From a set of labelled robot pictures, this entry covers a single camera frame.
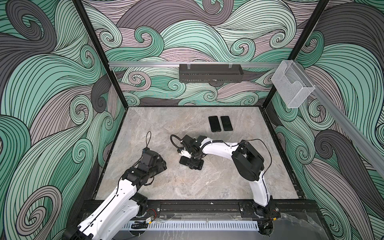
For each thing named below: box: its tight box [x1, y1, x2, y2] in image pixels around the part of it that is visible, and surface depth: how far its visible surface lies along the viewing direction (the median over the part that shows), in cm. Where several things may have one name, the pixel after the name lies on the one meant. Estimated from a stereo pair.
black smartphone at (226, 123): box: [220, 115, 233, 131], surface depth 112 cm
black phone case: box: [208, 115, 222, 133], surface depth 109 cm
